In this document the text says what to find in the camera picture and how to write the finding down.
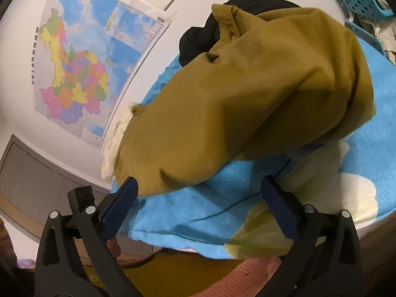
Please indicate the brown bed frame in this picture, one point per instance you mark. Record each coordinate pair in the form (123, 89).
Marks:
(377, 253)

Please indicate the mustard yellow cloth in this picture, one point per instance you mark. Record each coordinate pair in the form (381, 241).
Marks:
(179, 275)

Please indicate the crumpled white plastic bag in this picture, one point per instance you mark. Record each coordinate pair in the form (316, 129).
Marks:
(386, 43)

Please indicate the cream white cloth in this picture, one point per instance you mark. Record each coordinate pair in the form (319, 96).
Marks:
(116, 148)

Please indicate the black garment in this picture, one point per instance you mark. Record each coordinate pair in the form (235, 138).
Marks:
(195, 41)

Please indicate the blue printed blanket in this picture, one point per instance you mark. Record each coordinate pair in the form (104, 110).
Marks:
(185, 216)

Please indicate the pink knitted garment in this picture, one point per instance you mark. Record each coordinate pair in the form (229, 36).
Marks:
(256, 278)

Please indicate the olive green jacket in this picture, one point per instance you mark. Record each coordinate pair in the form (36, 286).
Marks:
(247, 99)

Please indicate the colourful wall map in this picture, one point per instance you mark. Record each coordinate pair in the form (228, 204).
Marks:
(77, 68)

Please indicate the purple cloth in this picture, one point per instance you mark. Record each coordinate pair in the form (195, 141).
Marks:
(25, 263)

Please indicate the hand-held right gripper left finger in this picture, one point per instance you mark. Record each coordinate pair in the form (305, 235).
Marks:
(119, 204)

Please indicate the person's left hand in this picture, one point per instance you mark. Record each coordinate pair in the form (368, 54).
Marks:
(113, 248)

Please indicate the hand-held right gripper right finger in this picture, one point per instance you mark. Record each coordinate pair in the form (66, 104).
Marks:
(278, 210)

